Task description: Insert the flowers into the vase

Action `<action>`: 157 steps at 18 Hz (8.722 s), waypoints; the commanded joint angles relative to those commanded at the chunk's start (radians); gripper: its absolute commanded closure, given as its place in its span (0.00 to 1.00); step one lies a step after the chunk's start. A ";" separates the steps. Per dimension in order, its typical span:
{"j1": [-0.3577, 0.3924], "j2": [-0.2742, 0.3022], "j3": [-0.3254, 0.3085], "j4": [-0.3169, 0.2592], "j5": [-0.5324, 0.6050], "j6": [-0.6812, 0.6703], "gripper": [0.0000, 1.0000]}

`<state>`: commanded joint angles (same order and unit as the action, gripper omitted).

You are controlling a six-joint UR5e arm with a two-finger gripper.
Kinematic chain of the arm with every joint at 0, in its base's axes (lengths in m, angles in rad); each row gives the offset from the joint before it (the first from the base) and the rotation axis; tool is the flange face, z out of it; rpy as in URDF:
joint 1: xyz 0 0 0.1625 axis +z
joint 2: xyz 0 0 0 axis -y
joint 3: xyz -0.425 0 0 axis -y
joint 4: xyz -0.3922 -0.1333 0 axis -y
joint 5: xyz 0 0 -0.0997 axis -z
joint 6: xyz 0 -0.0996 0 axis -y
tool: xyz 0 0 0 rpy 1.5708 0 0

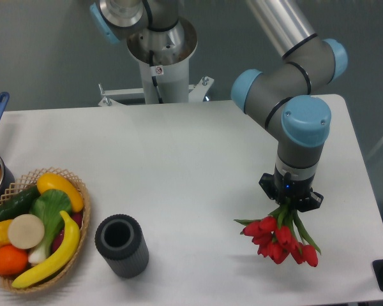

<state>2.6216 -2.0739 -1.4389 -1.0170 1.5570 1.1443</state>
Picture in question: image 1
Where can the orange fruit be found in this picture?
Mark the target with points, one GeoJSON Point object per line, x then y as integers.
{"type": "Point", "coordinates": [13, 261]}

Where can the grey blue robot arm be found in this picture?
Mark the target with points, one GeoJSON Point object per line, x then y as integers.
{"type": "Point", "coordinates": [281, 102]}

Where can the beige round radish slice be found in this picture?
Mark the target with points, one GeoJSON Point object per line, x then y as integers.
{"type": "Point", "coordinates": [26, 231]}

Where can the red tulip bouquet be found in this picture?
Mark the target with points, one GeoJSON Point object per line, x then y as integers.
{"type": "Point", "coordinates": [281, 234]}

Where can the dark grey ribbed vase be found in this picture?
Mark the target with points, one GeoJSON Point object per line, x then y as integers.
{"type": "Point", "coordinates": [120, 241]}

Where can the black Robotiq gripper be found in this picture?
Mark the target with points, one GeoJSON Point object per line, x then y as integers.
{"type": "Point", "coordinates": [279, 188]}

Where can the green cucumber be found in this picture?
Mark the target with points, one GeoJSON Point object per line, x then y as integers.
{"type": "Point", "coordinates": [18, 204]}

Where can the yellow squash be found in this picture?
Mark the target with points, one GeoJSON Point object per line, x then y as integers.
{"type": "Point", "coordinates": [49, 181]}

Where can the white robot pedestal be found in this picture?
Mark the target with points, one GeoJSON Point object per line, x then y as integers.
{"type": "Point", "coordinates": [163, 59]}

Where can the yellow banana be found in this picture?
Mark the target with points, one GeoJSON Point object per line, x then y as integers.
{"type": "Point", "coordinates": [57, 260]}

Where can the woven wicker basket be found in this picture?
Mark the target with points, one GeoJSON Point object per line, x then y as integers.
{"type": "Point", "coordinates": [28, 180]}

